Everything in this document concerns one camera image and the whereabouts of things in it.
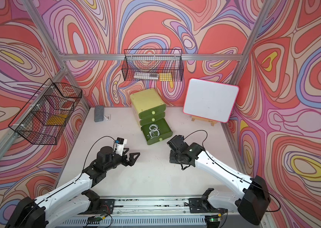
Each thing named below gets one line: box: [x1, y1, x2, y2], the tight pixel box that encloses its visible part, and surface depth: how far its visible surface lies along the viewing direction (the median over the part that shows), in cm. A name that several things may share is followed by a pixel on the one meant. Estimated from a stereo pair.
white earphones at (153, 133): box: [147, 129, 159, 139], surface depth 103 cm
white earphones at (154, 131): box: [148, 123, 161, 139], surface depth 104 cm
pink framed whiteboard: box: [182, 77, 240, 124], surface depth 104 cm
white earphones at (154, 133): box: [149, 127, 161, 140], surface depth 103 cm
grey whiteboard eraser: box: [94, 105, 104, 123], surface depth 114 cm
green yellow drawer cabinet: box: [129, 88, 173, 146], surface depth 97 cm
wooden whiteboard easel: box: [191, 115, 218, 127], surface depth 110 cm
